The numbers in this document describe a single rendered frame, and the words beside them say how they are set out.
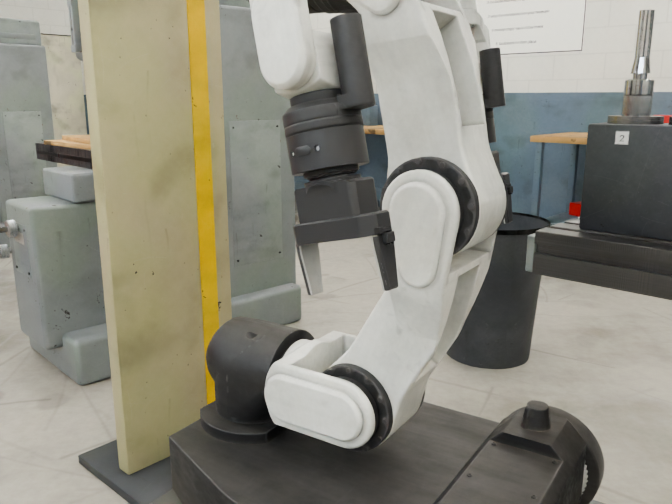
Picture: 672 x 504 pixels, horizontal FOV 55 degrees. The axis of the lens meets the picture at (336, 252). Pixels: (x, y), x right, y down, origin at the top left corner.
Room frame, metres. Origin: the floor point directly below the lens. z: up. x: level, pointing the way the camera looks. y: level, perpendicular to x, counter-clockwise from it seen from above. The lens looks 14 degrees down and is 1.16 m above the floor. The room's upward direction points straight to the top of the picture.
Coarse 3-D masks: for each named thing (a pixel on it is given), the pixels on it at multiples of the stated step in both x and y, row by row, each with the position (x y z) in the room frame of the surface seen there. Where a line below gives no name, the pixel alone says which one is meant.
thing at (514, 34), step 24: (480, 0) 6.12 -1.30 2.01; (504, 0) 5.96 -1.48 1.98; (528, 0) 5.80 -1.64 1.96; (552, 0) 5.66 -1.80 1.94; (576, 0) 5.52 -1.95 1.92; (504, 24) 5.95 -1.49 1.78; (528, 24) 5.79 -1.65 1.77; (552, 24) 5.65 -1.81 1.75; (576, 24) 5.51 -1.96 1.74; (504, 48) 5.94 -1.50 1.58; (528, 48) 5.78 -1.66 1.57; (552, 48) 5.64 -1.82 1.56; (576, 48) 5.50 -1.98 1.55
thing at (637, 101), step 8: (624, 88) 1.14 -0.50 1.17; (632, 88) 1.12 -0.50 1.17; (640, 88) 1.12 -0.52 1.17; (648, 88) 1.12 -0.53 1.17; (624, 96) 1.14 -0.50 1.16; (632, 96) 1.12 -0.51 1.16; (640, 96) 1.12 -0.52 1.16; (648, 96) 1.12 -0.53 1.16; (624, 104) 1.14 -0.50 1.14; (632, 104) 1.12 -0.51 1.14; (640, 104) 1.12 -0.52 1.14; (648, 104) 1.12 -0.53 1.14; (624, 112) 1.13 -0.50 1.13; (632, 112) 1.12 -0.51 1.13; (640, 112) 1.12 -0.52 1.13; (648, 112) 1.12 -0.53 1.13
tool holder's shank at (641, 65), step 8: (640, 16) 1.14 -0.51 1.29; (648, 16) 1.13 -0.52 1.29; (640, 24) 1.13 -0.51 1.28; (648, 24) 1.13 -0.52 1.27; (640, 32) 1.13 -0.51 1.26; (648, 32) 1.13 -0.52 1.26; (640, 40) 1.13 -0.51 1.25; (648, 40) 1.13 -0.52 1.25; (640, 48) 1.13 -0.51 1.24; (648, 48) 1.13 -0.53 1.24; (640, 56) 1.13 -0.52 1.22; (648, 56) 1.13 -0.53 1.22; (640, 64) 1.13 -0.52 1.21; (648, 64) 1.13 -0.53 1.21; (632, 72) 1.14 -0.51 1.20; (640, 72) 1.12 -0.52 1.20; (648, 72) 1.12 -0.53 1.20
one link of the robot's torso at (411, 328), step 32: (416, 192) 0.82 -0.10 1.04; (448, 192) 0.81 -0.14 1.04; (416, 224) 0.82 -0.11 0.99; (448, 224) 0.81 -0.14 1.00; (416, 256) 0.82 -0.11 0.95; (448, 256) 0.81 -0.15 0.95; (480, 256) 0.92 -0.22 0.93; (416, 288) 0.83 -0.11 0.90; (448, 288) 0.83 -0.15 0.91; (480, 288) 0.95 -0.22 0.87; (384, 320) 0.90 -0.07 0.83; (416, 320) 0.86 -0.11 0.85; (448, 320) 0.94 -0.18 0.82; (352, 352) 0.93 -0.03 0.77; (384, 352) 0.90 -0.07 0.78; (416, 352) 0.87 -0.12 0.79; (384, 384) 0.90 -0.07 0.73; (416, 384) 0.91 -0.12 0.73; (384, 416) 0.88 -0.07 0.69
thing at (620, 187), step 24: (624, 120) 1.11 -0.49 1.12; (648, 120) 1.09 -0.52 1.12; (600, 144) 1.12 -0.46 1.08; (624, 144) 1.09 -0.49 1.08; (648, 144) 1.07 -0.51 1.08; (600, 168) 1.11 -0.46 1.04; (624, 168) 1.09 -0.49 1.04; (648, 168) 1.06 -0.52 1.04; (600, 192) 1.11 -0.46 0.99; (624, 192) 1.09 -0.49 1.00; (648, 192) 1.06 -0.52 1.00; (600, 216) 1.11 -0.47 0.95; (624, 216) 1.08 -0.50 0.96; (648, 216) 1.06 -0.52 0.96
